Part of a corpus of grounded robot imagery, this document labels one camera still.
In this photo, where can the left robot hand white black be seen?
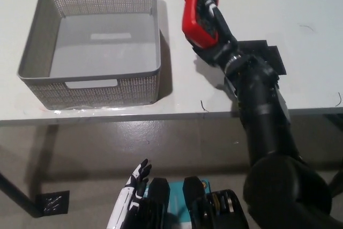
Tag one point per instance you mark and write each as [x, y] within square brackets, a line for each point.
[127, 199]

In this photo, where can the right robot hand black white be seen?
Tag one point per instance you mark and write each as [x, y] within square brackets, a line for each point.
[222, 52]

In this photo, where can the grey perforated plastic basket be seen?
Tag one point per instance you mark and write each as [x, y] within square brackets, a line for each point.
[40, 60]

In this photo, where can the black multimeter stand pad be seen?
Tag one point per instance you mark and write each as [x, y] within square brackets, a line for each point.
[270, 54]

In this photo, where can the black floor foot plate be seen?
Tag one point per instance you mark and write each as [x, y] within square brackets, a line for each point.
[53, 203]

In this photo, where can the black table leg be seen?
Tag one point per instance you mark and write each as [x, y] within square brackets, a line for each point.
[16, 194]

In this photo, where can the robot torso black teal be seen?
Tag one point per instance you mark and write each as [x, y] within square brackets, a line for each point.
[193, 205]

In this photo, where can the red digital multimeter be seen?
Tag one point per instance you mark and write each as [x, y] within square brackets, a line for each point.
[191, 17]

